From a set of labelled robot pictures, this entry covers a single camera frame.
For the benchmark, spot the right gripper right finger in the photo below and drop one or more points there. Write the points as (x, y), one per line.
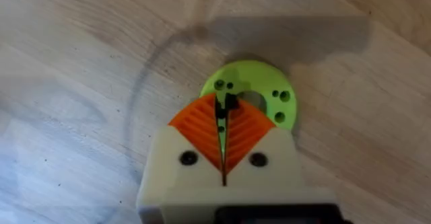
(256, 143)

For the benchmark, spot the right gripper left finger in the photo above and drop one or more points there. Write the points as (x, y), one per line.
(188, 140)

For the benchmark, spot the green disc with holes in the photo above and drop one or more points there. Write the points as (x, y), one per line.
(259, 79)

